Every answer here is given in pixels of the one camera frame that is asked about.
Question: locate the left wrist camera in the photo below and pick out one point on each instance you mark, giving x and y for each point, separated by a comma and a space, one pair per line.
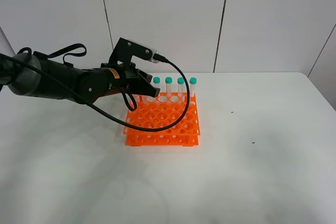
125, 49

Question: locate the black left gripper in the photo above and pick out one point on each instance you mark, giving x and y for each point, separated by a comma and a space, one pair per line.
111, 79

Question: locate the orange test tube rack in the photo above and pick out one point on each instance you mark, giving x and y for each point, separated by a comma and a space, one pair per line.
159, 112

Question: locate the row tube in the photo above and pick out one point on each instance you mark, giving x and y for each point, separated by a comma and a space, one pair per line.
180, 87
168, 82
156, 82
192, 82

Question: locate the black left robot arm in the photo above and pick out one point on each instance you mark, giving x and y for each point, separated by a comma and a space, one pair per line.
35, 76

